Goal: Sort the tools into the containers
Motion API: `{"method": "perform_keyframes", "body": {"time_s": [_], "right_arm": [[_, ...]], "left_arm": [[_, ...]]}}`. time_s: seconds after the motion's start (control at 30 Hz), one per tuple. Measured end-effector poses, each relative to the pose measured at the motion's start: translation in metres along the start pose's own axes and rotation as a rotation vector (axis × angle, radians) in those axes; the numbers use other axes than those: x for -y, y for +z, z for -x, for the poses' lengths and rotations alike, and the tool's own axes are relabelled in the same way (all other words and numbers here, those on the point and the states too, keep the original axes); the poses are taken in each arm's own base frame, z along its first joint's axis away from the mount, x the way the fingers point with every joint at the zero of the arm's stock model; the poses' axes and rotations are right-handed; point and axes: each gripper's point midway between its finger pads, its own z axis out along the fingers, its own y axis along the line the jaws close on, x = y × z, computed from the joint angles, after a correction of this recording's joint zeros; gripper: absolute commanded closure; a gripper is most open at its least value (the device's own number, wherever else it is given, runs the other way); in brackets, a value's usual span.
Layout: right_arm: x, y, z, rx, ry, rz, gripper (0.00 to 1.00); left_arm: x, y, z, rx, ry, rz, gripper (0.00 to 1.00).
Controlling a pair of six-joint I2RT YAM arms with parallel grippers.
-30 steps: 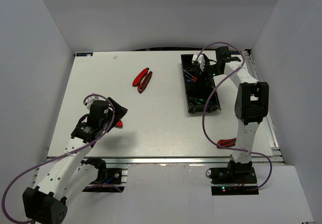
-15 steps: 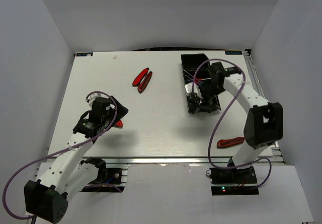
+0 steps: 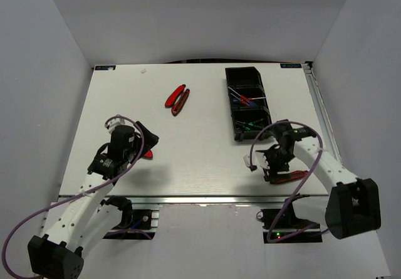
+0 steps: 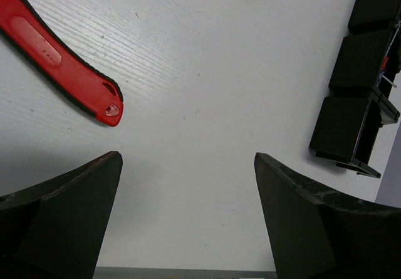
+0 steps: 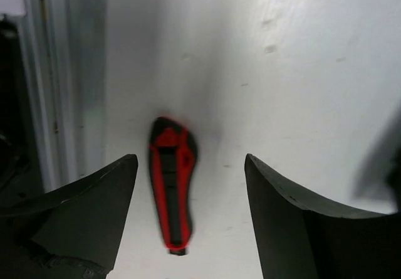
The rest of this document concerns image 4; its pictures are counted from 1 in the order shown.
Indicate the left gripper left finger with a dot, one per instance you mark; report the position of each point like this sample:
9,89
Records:
55,229

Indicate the black three-compartment tray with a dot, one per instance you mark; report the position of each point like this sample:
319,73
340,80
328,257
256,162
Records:
356,108

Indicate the red box cutter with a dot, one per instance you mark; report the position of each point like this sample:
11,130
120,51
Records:
90,90

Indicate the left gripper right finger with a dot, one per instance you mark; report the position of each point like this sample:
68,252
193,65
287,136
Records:
316,231

